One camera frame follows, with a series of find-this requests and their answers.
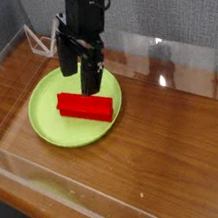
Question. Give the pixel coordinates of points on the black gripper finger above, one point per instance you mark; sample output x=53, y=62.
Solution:
x=67, y=55
x=91, y=72

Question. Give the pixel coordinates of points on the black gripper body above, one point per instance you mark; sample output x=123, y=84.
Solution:
x=83, y=20

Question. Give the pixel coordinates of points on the red rectangular block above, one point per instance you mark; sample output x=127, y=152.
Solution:
x=91, y=107

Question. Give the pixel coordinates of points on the light green plate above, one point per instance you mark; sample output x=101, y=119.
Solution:
x=66, y=131

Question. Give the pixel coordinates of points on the clear acrylic enclosure wall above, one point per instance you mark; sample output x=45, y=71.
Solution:
x=160, y=158

